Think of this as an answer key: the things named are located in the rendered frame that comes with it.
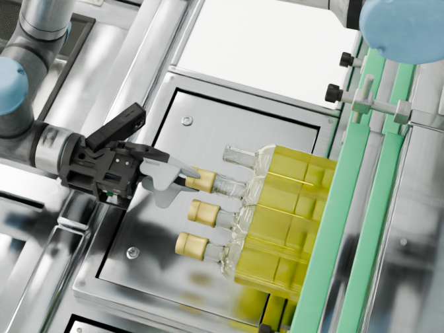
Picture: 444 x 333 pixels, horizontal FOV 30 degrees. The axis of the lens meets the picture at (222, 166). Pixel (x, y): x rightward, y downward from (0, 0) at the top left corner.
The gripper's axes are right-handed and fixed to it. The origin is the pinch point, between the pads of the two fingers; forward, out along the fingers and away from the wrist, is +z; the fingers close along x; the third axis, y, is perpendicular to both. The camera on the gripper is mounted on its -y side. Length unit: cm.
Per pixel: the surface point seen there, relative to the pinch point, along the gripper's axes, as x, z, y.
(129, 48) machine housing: -15.5, -23.7, -32.3
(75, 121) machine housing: -17.1, -27.7, -13.8
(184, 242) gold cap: 1.7, 2.6, 11.9
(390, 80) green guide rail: 3.5, 25.8, -26.1
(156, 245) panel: -12.6, -4.0, 7.5
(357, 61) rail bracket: -5.3, 19.8, -35.3
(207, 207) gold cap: 2.0, 4.1, 5.5
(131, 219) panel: -12.6, -9.6, 4.3
